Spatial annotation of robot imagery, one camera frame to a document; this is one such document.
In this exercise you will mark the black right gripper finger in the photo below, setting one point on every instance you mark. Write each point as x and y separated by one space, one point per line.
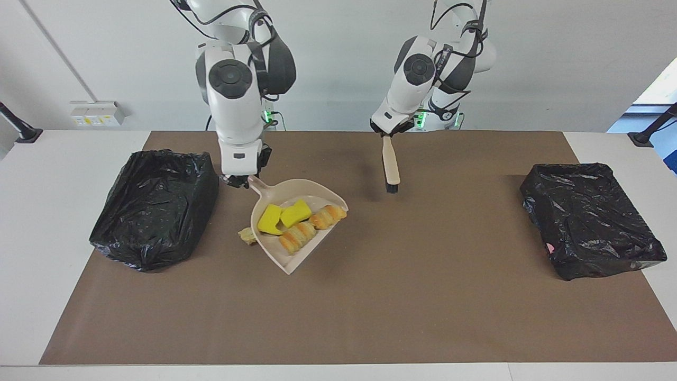
235 181

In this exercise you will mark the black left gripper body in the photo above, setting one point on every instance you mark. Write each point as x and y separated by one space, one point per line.
404 126

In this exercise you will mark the black bag lined bin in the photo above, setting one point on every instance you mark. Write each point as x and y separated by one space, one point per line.
153 217

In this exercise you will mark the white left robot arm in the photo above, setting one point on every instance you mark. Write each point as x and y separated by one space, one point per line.
407 90

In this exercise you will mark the white wall socket box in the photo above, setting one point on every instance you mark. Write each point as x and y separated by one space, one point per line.
95 114

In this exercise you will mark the beige foam chunk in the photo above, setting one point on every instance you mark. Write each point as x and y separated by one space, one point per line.
328 216

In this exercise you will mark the notched yellow sponge piece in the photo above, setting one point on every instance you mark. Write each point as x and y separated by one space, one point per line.
268 218

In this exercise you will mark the black bag bin pink spot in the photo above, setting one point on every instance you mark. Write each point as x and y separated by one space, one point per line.
587 222

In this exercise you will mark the beige hand brush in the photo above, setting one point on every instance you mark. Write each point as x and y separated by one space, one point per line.
391 164

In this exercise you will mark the orange striped foam chunk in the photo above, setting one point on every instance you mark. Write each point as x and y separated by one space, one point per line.
296 237

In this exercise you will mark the brown table mat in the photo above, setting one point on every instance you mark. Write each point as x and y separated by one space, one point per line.
338 317

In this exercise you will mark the small beige chunk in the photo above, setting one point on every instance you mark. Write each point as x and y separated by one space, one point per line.
246 235

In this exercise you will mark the black clamp stand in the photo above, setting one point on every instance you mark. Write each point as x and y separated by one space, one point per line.
26 135
642 138

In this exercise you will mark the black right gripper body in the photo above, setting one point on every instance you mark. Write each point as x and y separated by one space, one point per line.
264 159

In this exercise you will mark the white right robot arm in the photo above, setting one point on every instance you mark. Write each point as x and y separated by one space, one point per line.
232 116

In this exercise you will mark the beige plastic dustpan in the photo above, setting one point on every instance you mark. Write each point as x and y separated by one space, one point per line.
288 259

